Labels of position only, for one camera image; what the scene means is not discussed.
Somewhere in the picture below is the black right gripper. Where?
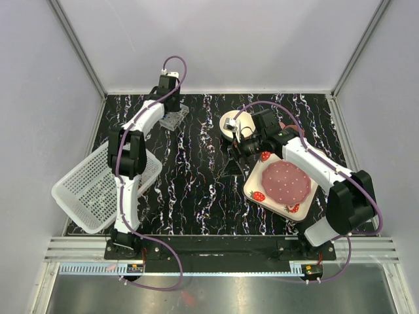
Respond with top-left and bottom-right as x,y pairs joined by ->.
221,131 -> 266,177

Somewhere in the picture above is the right control box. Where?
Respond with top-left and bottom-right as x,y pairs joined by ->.
302,264 -> 323,281

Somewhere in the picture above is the control box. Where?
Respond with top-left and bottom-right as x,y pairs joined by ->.
126,263 -> 144,274
302,264 -> 323,281

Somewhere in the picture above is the left control box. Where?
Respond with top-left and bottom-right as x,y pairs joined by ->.
126,263 -> 144,274

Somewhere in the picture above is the green white ceramic bowl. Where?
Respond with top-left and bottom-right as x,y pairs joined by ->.
219,110 -> 255,141

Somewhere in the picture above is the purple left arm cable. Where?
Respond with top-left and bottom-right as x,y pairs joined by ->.
116,56 -> 189,290

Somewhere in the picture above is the white perforated plastic basket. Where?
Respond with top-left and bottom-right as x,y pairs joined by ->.
52,143 -> 162,234

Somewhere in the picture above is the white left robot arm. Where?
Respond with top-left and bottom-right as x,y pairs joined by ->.
104,72 -> 181,260

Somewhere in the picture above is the pink polka dot dish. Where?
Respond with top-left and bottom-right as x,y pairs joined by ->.
261,160 -> 311,206

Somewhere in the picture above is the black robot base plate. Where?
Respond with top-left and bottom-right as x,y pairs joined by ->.
104,235 -> 337,262

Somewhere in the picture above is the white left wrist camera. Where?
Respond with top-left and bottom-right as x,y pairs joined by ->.
161,69 -> 179,79

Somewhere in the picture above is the clear test tube rack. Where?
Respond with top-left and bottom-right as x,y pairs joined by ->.
159,104 -> 189,131

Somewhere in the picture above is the white strawberry pattern tray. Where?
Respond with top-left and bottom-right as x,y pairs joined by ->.
243,152 -> 318,222

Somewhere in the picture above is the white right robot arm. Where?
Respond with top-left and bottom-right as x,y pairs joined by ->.
219,109 -> 376,260

